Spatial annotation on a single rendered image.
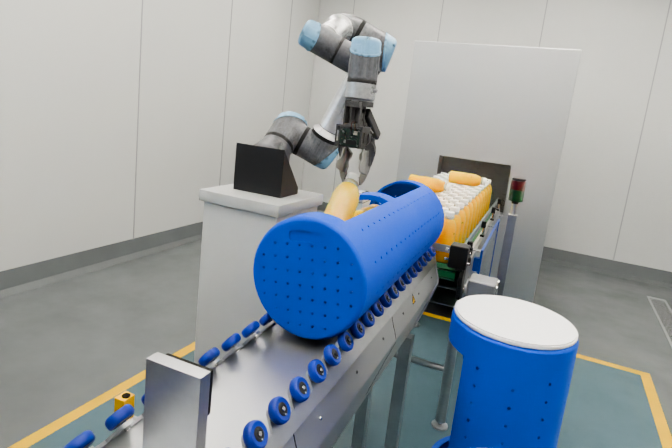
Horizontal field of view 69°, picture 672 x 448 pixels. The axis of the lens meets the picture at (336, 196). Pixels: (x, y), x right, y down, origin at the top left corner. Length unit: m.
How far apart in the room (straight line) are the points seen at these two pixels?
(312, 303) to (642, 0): 5.53
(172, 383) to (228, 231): 0.97
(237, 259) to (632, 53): 5.15
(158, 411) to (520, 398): 0.74
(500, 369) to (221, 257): 1.00
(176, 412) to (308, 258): 0.45
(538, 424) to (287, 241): 0.67
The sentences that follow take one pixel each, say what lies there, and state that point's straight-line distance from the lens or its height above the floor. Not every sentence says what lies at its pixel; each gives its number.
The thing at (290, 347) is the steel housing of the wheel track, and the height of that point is 0.93.
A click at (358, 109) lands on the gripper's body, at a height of 1.48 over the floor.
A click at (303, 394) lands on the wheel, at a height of 0.96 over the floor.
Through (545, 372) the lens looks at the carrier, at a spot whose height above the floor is 0.98.
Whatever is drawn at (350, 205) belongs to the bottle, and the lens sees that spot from 1.23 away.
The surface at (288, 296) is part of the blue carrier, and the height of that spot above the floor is 1.04.
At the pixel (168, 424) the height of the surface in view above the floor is 0.99.
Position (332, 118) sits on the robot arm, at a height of 1.43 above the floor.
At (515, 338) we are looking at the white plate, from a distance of 1.16.
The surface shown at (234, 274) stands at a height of 0.88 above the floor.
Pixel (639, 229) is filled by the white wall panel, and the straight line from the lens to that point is 6.22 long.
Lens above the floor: 1.48
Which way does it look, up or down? 10 degrees down
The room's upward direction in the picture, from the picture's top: 6 degrees clockwise
